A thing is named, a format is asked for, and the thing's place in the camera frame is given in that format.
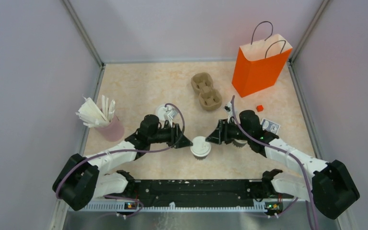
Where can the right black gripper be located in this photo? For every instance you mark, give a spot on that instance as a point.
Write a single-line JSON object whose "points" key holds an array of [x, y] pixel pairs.
{"points": [[221, 133]]}

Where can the white paper napkins bundle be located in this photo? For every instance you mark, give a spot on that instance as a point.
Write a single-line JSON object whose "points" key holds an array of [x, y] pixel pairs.
{"points": [[94, 117]]}

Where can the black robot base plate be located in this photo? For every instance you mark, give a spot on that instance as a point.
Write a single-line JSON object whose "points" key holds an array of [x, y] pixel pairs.
{"points": [[199, 193]]}

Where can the orange paper bag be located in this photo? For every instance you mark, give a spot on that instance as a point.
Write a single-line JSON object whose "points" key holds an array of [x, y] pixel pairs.
{"points": [[260, 62]]}

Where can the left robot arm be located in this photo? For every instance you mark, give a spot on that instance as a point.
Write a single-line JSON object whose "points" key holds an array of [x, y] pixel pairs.
{"points": [[85, 178]]}

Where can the small orange cube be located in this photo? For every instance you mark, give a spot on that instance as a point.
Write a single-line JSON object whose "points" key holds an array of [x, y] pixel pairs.
{"points": [[259, 108]]}

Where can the white plastic cup lid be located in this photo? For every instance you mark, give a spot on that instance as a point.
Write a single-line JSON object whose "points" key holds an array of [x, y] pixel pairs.
{"points": [[200, 145]]}

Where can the blue playing card box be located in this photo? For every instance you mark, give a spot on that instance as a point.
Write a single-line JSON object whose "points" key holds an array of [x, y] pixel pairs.
{"points": [[270, 126]]}

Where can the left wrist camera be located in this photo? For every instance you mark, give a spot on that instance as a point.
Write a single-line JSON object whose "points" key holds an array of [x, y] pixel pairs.
{"points": [[169, 114]]}

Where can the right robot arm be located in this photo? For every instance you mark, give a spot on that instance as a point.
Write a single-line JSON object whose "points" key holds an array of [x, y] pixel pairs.
{"points": [[328, 185]]}

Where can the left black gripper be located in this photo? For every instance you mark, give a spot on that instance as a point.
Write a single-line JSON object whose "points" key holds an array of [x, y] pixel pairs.
{"points": [[175, 132]]}

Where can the cardboard cup carrier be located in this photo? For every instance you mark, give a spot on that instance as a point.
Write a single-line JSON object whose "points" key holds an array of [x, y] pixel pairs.
{"points": [[210, 99]]}

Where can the pink holder cup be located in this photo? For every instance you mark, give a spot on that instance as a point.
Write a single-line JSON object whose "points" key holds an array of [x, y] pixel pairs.
{"points": [[112, 132]]}

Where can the black paper coffee cup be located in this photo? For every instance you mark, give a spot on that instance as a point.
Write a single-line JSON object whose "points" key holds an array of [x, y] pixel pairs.
{"points": [[200, 155]]}

